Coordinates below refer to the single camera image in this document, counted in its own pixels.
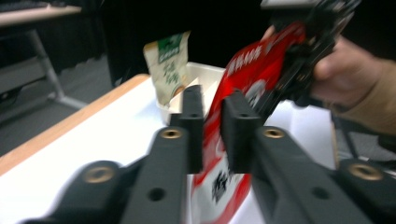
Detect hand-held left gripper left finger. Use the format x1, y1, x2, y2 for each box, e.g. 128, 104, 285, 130
169, 84, 205, 175

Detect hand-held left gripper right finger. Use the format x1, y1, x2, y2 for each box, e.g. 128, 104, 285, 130
220, 90, 263, 175

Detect red snack packet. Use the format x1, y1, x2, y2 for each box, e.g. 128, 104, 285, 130
189, 21, 307, 224

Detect cream plastic box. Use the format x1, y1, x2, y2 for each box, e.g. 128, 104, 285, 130
156, 61, 228, 126

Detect beige and green snack packet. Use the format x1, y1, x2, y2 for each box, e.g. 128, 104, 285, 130
143, 31, 191, 107

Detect grey desk with metal leg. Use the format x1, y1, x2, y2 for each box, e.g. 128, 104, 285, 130
0, 4, 90, 110

